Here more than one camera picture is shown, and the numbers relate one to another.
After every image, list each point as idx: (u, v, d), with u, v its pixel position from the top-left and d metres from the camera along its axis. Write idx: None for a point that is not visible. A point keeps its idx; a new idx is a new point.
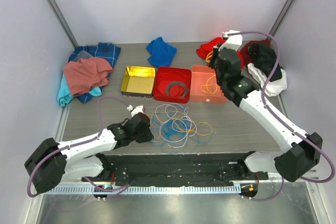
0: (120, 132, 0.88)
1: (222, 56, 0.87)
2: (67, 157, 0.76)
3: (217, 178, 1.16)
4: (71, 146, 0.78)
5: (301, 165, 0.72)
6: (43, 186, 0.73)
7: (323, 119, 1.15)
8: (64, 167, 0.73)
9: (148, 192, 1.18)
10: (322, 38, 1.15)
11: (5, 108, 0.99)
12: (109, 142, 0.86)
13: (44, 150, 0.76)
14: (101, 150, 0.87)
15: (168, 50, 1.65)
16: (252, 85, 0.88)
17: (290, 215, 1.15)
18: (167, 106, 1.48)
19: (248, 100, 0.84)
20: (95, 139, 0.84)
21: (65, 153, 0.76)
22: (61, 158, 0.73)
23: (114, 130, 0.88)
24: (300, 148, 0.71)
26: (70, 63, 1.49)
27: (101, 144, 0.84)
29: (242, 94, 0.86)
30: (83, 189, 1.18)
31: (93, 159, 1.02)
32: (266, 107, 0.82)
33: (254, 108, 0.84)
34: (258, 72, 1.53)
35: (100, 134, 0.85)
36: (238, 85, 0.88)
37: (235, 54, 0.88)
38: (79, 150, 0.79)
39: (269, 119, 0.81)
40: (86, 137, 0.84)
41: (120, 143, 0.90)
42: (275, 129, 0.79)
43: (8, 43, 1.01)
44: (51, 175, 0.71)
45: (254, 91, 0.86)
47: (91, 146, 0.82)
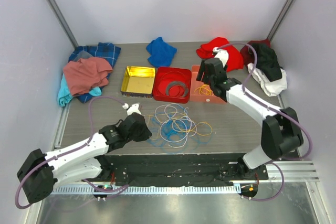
0: (113, 135, 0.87)
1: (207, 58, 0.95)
2: (54, 168, 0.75)
3: (217, 178, 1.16)
4: (58, 156, 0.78)
5: (280, 137, 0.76)
6: (35, 196, 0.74)
7: (323, 119, 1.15)
8: (52, 178, 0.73)
9: (148, 192, 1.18)
10: (322, 38, 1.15)
11: (5, 108, 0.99)
12: (101, 147, 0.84)
13: (33, 160, 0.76)
14: (93, 155, 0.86)
15: (168, 50, 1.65)
16: (235, 81, 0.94)
17: (290, 215, 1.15)
18: (167, 106, 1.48)
19: (230, 91, 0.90)
20: (85, 146, 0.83)
21: (52, 164, 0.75)
22: (48, 170, 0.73)
23: (106, 133, 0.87)
24: (274, 119, 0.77)
26: (70, 63, 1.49)
27: (91, 150, 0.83)
29: (226, 87, 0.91)
30: (83, 189, 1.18)
31: (90, 161, 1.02)
32: (245, 93, 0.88)
33: (235, 95, 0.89)
34: (258, 72, 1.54)
35: (90, 140, 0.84)
36: (223, 82, 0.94)
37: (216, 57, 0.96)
38: (66, 160, 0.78)
39: (248, 104, 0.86)
40: (76, 144, 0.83)
41: (113, 146, 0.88)
42: (254, 110, 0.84)
43: (8, 42, 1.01)
44: (40, 187, 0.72)
45: (237, 85, 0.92)
47: (80, 153, 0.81)
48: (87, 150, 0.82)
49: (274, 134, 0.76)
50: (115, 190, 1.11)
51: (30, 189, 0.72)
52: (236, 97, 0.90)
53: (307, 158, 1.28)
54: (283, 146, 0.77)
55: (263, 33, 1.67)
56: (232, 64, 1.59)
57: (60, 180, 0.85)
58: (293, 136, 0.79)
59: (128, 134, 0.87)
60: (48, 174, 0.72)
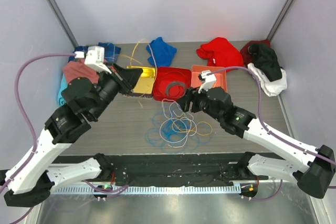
0: (60, 124, 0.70)
1: (211, 95, 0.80)
2: (14, 190, 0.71)
3: (217, 178, 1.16)
4: (12, 177, 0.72)
5: (325, 180, 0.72)
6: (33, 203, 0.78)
7: (324, 119, 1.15)
8: (19, 196, 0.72)
9: (148, 192, 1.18)
10: (322, 38, 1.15)
11: (5, 108, 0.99)
12: (51, 147, 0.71)
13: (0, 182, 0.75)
14: (58, 152, 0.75)
15: (168, 50, 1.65)
16: (249, 113, 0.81)
17: (290, 215, 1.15)
18: (164, 103, 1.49)
19: (250, 131, 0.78)
20: (34, 154, 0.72)
21: (11, 187, 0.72)
22: (8, 194, 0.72)
23: (54, 125, 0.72)
24: (317, 166, 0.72)
26: (70, 63, 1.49)
27: (42, 157, 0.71)
29: (243, 127, 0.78)
30: (83, 189, 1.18)
31: (89, 162, 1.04)
32: (270, 133, 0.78)
33: (258, 137, 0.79)
34: (258, 72, 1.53)
35: (35, 148, 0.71)
36: (235, 118, 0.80)
37: (224, 91, 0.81)
38: (21, 178, 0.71)
39: (277, 145, 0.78)
40: (26, 156, 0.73)
41: (69, 135, 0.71)
42: (286, 152, 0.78)
43: (8, 42, 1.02)
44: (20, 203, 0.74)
45: (252, 120, 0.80)
47: (31, 167, 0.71)
48: (38, 159, 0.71)
49: (322, 181, 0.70)
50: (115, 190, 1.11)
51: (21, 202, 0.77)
52: (259, 138, 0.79)
53: None
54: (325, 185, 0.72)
55: (263, 33, 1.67)
56: (233, 63, 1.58)
57: (58, 183, 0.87)
58: (331, 171, 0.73)
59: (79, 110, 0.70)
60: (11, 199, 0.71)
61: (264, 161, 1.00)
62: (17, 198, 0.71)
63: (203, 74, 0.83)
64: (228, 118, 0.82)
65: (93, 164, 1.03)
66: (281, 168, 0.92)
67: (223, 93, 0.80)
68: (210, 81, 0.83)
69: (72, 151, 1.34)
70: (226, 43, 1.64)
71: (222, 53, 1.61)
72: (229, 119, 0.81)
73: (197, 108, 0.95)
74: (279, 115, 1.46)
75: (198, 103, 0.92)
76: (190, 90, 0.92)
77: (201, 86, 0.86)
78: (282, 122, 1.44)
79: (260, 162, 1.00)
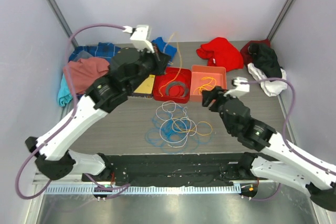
0: (103, 91, 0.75)
1: (230, 109, 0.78)
2: (47, 155, 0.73)
3: (217, 178, 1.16)
4: (46, 141, 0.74)
5: None
6: (55, 174, 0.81)
7: (324, 119, 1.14)
8: (50, 162, 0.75)
9: (148, 192, 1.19)
10: (323, 37, 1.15)
11: (5, 108, 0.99)
12: (90, 113, 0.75)
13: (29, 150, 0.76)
14: (92, 121, 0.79)
15: (168, 50, 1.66)
16: (268, 126, 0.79)
17: (290, 215, 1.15)
18: (163, 104, 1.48)
19: (271, 148, 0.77)
20: (72, 119, 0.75)
21: (44, 151, 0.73)
22: (40, 159, 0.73)
23: (95, 92, 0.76)
24: None
26: (70, 63, 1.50)
27: (80, 123, 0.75)
29: (263, 144, 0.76)
30: (83, 189, 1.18)
31: (96, 157, 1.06)
32: (292, 150, 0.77)
33: (280, 154, 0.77)
34: (258, 72, 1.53)
35: (74, 113, 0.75)
36: (255, 132, 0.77)
37: (242, 104, 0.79)
38: (56, 143, 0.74)
39: (299, 163, 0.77)
40: (62, 121, 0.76)
41: (109, 103, 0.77)
42: (308, 171, 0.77)
43: (8, 42, 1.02)
44: (49, 170, 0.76)
45: (273, 136, 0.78)
47: (67, 131, 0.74)
48: (74, 124, 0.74)
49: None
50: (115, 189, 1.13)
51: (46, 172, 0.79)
52: (280, 155, 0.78)
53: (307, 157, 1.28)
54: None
55: (263, 33, 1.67)
56: (233, 63, 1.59)
57: (77, 162, 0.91)
58: None
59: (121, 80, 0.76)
60: (43, 163, 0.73)
61: (270, 166, 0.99)
62: (48, 164, 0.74)
63: (237, 81, 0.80)
64: (247, 132, 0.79)
65: (100, 159, 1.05)
66: (290, 178, 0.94)
67: (242, 107, 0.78)
68: (243, 88, 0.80)
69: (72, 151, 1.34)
70: (226, 43, 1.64)
71: (222, 53, 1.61)
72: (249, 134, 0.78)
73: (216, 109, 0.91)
74: (279, 115, 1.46)
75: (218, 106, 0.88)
76: (217, 89, 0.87)
77: (231, 92, 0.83)
78: (282, 122, 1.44)
79: (265, 167, 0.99)
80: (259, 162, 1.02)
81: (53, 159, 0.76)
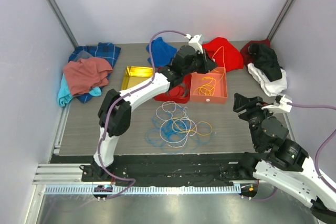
0: (170, 74, 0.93)
1: (268, 130, 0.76)
2: (131, 103, 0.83)
3: (217, 178, 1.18)
4: (131, 93, 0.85)
5: None
6: (118, 129, 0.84)
7: (325, 119, 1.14)
8: (129, 111, 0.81)
9: (148, 192, 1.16)
10: (323, 38, 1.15)
11: (5, 108, 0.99)
12: (164, 83, 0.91)
13: (110, 99, 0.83)
14: (157, 92, 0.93)
15: (168, 50, 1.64)
16: (301, 149, 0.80)
17: (290, 216, 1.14)
18: (163, 104, 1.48)
19: (303, 172, 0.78)
20: (150, 84, 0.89)
21: (128, 99, 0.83)
22: (125, 104, 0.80)
23: (164, 73, 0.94)
24: None
26: (70, 63, 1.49)
27: (156, 87, 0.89)
29: (296, 168, 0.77)
30: (83, 189, 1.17)
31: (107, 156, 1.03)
32: (321, 178, 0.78)
33: (308, 179, 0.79)
34: (258, 72, 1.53)
35: (153, 78, 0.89)
36: (290, 156, 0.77)
37: (280, 125, 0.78)
38: (138, 96, 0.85)
39: (324, 190, 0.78)
40: (142, 83, 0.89)
41: (173, 83, 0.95)
42: (331, 198, 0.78)
43: (8, 42, 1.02)
44: (124, 118, 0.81)
45: (305, 160, 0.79)
47: (147, 90, 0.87)
48: (153, 87, 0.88)
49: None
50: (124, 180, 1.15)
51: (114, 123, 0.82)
52: (307, 180, 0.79)
53: None
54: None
55: (263, 33, 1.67)
56: (232, 63, 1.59)
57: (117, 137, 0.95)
58: None
59: (183, 69, 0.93)
60: (127, 107, 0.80)
61: (275, 173, 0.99)
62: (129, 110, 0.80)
63: (283, 99, 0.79)
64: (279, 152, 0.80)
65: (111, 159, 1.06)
66: (295, 190, 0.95)
67: (281, 130, 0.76)
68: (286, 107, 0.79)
69: (72, 151, 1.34)
70: (226, 43, 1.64)
71: (222, 53, 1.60)
72: (283, 155, 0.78)
73: (247, 118, 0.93)
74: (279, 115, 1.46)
75: (251, 117, 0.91)
76: (258, 100, 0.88)
77: (272, 107, 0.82)
78: (281, 122, 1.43)
79: (269, 173, 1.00)
80: (263, 167, 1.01)
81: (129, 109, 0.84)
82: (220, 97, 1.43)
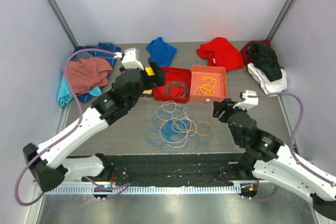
0: (108, 105, 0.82)
1: (235, 121, 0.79)
2: (50, 160, 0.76)
3: (217, 178, 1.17)
4: (49, 147, 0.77)
5: None
6: (46, 185, 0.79)
7: (324, 120, 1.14)
8: (49, 170, 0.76)
9: (148, 192, 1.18)
10: (323, 38, 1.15)
11: (6, 108, 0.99)
12: (95, 124, 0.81)
13: (27, 158, 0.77)
14: (93, 132, 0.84)
15: (168, 50, 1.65)
16: (275, 138, 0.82)
17: (290, 216, 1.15)
18: (163, 104, 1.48)
19: (280, 160, 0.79)
20: (77, 127, 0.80)
21: (46, 157, 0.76)
22: (41, 165, 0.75)
23: (100, 105, 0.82)
24: None
26: (70, 62, 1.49)
27: (84, 131, 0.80)
29: (272, 156, 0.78)
30: (83, 189, 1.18)
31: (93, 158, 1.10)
32: (299, 163, 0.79)
33: (287, 167, 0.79)
34: (258, 72, 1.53)
35: (80, 121, 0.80)
36: (263, 144, 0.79)
37: (248, 116, 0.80)
38: (60, 149, 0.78)
39: (305, 176, 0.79)
40: (67, 128, 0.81)
41: (113, 116, 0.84)
42: (314, 184, 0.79)
43: (9, 42, 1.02)
44: (44, 179, 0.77)
45: (281, 148, 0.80)
47: (73, 137, 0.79)
48: (80, 131, 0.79)
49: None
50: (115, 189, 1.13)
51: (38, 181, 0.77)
52: (286, 167, 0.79)
53: (307, 157, 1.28)
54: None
55: (263, 33, 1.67)
56: (232, 63, 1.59)
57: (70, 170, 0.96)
58: None
59: (124, 97, 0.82)
60: (44, 168, 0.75)
61: (273, 170, 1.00)
62: (45, 171, 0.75)
63: (245, 94, 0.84)
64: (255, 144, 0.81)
65: (97, 161, 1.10)
66: (294, 184, 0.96)
67: (247, 119, 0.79)
68: (251, 102, 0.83)
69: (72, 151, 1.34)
70: (226, 43, 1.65)
71: (222, 53, 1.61)
72: (257, 146, 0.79)
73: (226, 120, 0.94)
74: (279, 115, 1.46)
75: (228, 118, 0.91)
76: (227, 102, 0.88)
77: (238, 103, 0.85)
78: (281, 122, 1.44)
79: (268, 171, 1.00)
80: (261, 164, 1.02)
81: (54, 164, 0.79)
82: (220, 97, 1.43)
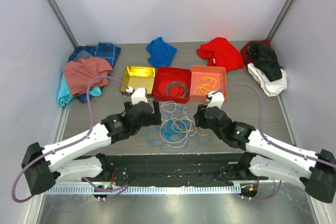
0: (117, 126, 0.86)
1: (208, 114, 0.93)
2: (52, 162, 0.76)
3: (217, 178, 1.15)
4: (55, 150, 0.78)
5: (329, 183, 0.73)
6: (37, 188, 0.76)
7: (324, 120, 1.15)
8: (49, 173, 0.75)
9: (148, 192, 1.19)
10: (323, 38, 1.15)
11: (6, 108, 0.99)
12: (103, 139, 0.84)
13: (30, 157, 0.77)
14: (97, 146, 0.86)
15: (168, 50, 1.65)
16: (249, 126, 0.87)
17: (290, 216, 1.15)
18: (163, 104, 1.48)
19: (251, 144, 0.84)
20: (85, 138, 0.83)
21: (49, 159, 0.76)
22: (42, 167, 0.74)
23: (109, 124, 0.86)
24: (319, 170, 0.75)
26: (70, 62, 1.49)
27: (91, 143, 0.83)
29: (243, 140, 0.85)
30: (83, 189, 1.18)
31: (92, 159, 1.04)
32: (270, 143, 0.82)
33: (260, 148, 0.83)
34: (258, 72, 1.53)
35: (90, 133, 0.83)
36: (235, 132, 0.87)
37: (219, 109, 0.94)
38: (64, 154, 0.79)
39: (278, 153, 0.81)
40: (76, 136, 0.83)
41: (117, 136, 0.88)
42: (289, 161, 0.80)
43: (8, 42, 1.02)
44: (39, 181, 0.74)
45: (252, 132, 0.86)
47: (80, 146, 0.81)
48: (87, 142, 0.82)
49: (326, 184, 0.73)
50: (115, 190, 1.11)
51: (31, 183, 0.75)
52: (260, 149, 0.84)
53: None
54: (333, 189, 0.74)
55: (263, 33, 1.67)
56: (232, 63, 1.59)
57: (63, 174, 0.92)
58: None
59: (133, 123, 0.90)
60: (45, 170, 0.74)
61: (267, 163, 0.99)
62: (46, 173, 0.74)
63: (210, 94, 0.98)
64: (229, 133, 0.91)
65: (96, 162, 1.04)
66: (285, 172, 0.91)
67: (218, 112, 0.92)
68: (218, 99, 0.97)
69: None
70: (225, 43, 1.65)
71: (222, 53, 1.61)
72: (231, 135, 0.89)
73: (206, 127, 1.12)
74: (279, 115, 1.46)
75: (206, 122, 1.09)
76: (200, 107, 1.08)
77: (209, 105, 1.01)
78: (281, 122, 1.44)
79: (263, 164, 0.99)
80: (256, 160, 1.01)
81: (53, 168, 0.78)
82: None
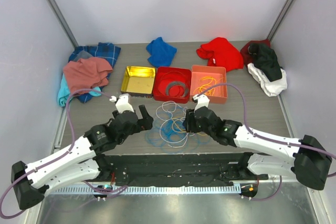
0: (100, 137, 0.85)
1: (197, 114, 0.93)
2: (34, 181, 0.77)
3: (217, 178, 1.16)
4: (38, 168, 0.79)
5: (315, 169, 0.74)
6: (25, 203, 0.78)
7: (324, 120, 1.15)
8: (33, 191, 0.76)
9: (148, 192, 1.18)
10: (323, 38, 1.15)
11: (6, 108, 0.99)
12: (86, 152, 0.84)
13: (15, 175, 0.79)
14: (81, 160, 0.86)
15: (168, 50, 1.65)
16: (237, 122, 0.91)
17: (290, 216, 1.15)
18: (163, 104, 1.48)
19: (238, 138, 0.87)
20: (67, 153, 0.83)
21: (32, 177, 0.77)
22: (24, 185, 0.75)
23: (92, 136, 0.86)
24: (303, 156, 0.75)
26: (70, 62, 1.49)
27: (73, 158, 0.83)
29: (231, 136, 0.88)
30: (83, 189, 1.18)
31: (87, 163, 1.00)
32: (255, 135, 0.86)
33: (246, 141, 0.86)
34: (258, 72, 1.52)
35: (71, 148, 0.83)
36: (224, 129, 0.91)
37: (207, 108, 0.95)
38: (46, 171, 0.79)
39: (263, 145, 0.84)
40: (59, 152, 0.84)
41: (102, 148, 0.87)
42: (274, 150, 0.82)
43: (8, 42, 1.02)
44: (24, 198, 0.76)
45: (239, 128, 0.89)
47: (62, 162, 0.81)
48: (69, 158, 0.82)
49: (310, 168, 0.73)
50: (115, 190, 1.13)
51: (19, 199, 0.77)
52: (247, 142, 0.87)
53: None
54: (322, 176, 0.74)
55: (263, 33, 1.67)
56: (232, 63, 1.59)
57: (52, 186, 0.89)
58: (323, 160, 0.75)
59: (117, 134, 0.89)
60: (28, 188, 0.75)
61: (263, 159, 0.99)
62: (29, 191, 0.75)
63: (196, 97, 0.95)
64: (218, 131, 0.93)
65: (91, 166, 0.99)
66: (278, 164, 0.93)
67: (206, 111, 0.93)
68: (204, 101, 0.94)
69: None
70: (225, 43, 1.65)
71: (222, 53, 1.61)
72: (220, 132, 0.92)
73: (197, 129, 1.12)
74: (279, 115, 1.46)
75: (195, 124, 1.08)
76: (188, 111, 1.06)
77: (196, 107, 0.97)
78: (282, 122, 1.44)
79: (259, 160, 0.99)
80: (254, 158, 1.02)
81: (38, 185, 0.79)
82: (220, 97, 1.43)
